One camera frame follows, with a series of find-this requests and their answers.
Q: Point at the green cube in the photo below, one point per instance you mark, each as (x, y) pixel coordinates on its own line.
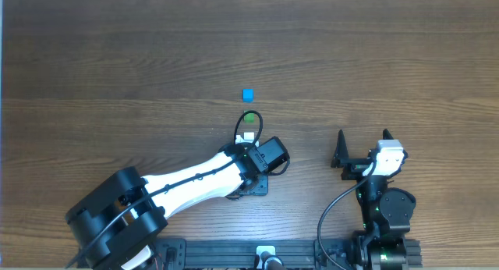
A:
(249, 117)

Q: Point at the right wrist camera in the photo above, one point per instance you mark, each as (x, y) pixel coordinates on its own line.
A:
(388, 157)

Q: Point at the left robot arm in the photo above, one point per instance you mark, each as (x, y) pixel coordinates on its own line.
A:
(202, 192)

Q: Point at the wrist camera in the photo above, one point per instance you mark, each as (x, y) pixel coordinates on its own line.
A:
(388, 157)
(238, 140)

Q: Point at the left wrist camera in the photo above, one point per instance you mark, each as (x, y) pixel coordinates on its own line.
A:
(238, 140)

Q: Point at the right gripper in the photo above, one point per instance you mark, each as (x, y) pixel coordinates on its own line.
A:
(354, 169)

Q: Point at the mounting rail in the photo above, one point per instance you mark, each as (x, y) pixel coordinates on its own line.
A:
(234, 254)

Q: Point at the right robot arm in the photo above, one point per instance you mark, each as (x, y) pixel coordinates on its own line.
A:
(395, 209)

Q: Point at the blue cube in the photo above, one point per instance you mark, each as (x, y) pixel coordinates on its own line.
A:
(248, 95)

